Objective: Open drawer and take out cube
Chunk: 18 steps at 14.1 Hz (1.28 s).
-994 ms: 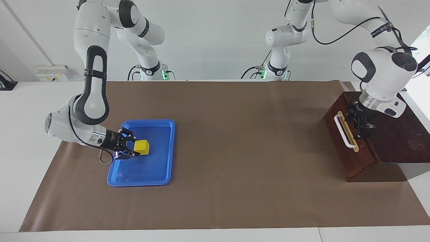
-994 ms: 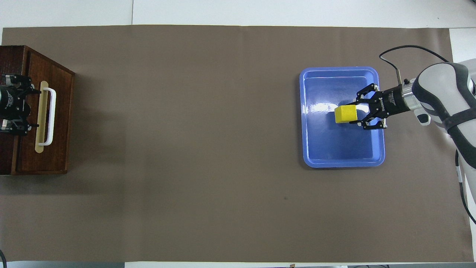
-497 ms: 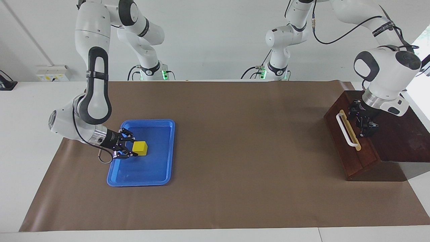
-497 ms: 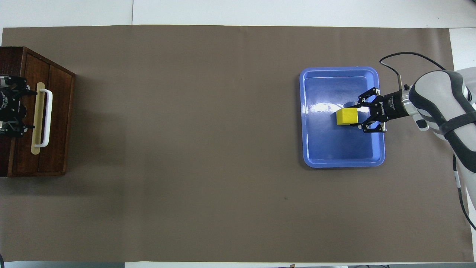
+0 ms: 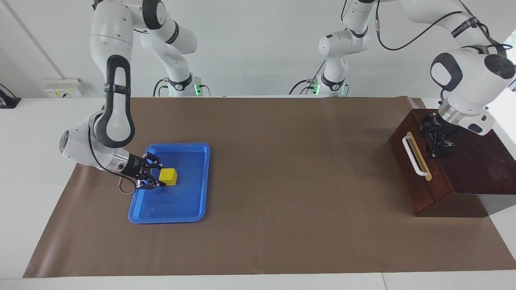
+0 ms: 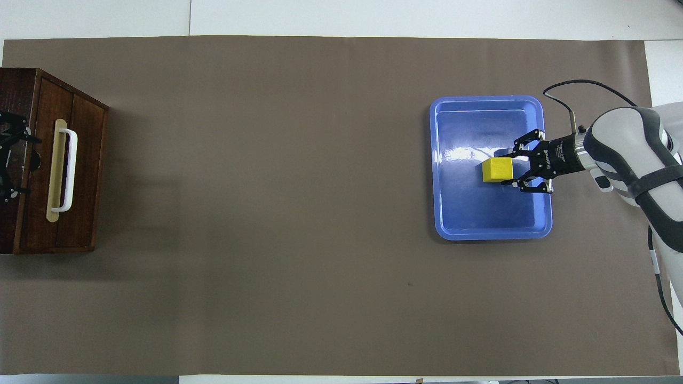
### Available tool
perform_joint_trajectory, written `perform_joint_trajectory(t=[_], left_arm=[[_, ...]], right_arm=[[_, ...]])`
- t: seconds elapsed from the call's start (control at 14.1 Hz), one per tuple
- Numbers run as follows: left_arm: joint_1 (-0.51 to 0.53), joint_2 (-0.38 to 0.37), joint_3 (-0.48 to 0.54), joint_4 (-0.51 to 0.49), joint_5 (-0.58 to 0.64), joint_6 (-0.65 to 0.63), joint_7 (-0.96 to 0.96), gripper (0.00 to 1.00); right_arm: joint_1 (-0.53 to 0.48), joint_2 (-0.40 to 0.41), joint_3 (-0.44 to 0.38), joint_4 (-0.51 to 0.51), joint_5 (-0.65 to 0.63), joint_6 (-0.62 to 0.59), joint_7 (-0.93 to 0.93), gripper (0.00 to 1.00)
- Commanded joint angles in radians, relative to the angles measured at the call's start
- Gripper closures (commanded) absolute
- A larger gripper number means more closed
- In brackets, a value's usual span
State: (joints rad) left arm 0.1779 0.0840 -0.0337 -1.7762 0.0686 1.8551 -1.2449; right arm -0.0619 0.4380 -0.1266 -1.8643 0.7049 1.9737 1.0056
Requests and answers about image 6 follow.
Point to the dark wooden cabinet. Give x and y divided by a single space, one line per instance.
16 90

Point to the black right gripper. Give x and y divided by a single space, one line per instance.
563 156

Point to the blue plastic tray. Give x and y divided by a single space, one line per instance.
488 213

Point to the yellow cube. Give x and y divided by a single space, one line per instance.
497 170

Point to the brown table mat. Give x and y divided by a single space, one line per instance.
299 213

